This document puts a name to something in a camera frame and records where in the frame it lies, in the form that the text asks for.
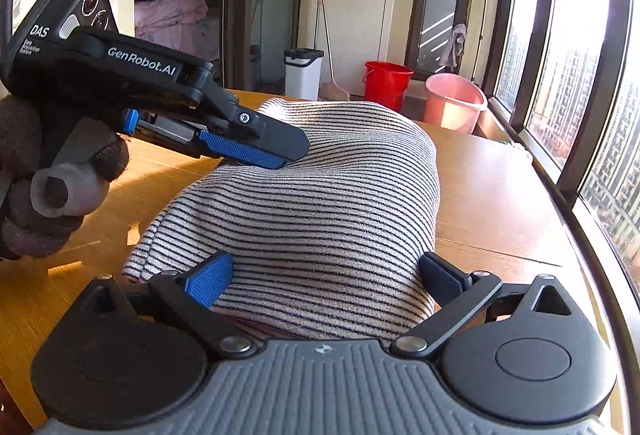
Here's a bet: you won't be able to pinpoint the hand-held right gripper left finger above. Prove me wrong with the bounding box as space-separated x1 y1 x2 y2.
75 251 255 360

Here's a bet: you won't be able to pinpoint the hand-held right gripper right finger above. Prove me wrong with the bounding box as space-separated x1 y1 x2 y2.
392 253 573 360

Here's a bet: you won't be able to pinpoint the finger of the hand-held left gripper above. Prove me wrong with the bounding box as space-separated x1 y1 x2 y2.
192 108 311 170

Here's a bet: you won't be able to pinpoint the striped knit garment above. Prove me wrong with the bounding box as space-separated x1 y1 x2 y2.
122 98 441 341

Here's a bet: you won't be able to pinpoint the person's left hand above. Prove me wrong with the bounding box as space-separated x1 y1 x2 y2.
0 92 131 261

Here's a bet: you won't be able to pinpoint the white bin with black lid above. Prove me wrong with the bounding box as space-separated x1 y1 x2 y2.
284 48 325 102

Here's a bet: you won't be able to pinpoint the pink bedding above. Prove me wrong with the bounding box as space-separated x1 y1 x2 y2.
134 0 210 57

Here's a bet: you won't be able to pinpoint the red plastic bucket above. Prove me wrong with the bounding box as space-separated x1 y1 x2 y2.
363 60 415 112

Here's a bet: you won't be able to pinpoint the pink plastic basin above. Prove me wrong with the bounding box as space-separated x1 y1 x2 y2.
425 73 488 135

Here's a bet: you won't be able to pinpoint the apartment buildings outside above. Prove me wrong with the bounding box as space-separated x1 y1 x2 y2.
495 15 640 296

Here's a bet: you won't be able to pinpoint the grey hanging rag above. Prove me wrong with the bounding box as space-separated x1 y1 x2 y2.
440 22 468 71

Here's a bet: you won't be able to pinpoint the dark framed glass door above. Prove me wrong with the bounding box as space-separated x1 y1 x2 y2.
404 0 476 76

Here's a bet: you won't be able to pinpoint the long grey pole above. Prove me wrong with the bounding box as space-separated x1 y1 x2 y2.
470 0 493 83

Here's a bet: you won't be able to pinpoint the broom with pink handle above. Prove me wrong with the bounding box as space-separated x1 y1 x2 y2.
312 0 351 102

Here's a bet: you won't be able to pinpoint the black window frame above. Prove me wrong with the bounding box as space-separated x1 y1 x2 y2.
482 0 640 296

